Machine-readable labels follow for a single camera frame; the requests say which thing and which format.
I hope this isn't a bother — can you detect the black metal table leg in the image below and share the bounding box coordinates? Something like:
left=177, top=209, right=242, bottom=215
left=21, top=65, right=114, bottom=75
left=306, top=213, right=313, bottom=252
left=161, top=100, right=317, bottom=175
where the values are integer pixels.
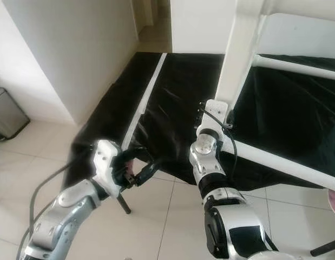
left=116, top=192, right=133, bottom=215
left=311, top=238, right=335, bottom=258

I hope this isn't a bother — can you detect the white plastic children table top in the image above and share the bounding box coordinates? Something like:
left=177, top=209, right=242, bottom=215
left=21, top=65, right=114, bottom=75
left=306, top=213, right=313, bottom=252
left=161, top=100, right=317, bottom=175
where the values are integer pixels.
left=215, top=0, right=271, bottom=122

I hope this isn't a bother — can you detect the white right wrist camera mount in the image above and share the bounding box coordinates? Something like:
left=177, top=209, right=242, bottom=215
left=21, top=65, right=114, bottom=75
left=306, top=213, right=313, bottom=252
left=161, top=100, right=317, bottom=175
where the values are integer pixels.
left=195, top=99, right=230, bottom=139

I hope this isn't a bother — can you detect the grey metal trash can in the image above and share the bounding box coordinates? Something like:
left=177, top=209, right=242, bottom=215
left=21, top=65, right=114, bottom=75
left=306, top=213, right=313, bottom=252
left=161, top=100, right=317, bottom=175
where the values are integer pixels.
left=0, top=87, right=30, bottom=141

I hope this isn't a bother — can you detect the brown wooden door frame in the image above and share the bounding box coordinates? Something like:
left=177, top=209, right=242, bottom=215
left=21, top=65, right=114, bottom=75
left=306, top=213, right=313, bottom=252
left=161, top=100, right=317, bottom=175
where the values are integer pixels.
left=132, top=0, right=170, bottom=30

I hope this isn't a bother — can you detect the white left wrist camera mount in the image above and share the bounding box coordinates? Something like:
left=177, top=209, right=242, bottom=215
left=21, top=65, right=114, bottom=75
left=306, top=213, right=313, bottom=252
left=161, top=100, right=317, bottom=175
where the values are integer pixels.
left=93, top=140, right=124, bottom=198

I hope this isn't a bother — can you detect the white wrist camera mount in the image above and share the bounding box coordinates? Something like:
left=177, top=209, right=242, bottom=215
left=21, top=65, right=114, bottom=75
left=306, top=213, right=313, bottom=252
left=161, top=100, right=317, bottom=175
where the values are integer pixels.
left=195, top=99, right=230, bottom=139
left=93, top=140, right=124, bottom=198

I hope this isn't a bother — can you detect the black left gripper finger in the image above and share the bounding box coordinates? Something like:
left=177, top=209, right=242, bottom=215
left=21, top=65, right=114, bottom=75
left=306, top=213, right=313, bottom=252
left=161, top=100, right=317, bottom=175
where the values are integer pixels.
left=116, top=146, right=145, bottom=163
left=136, top=158, right=160, bottom=188

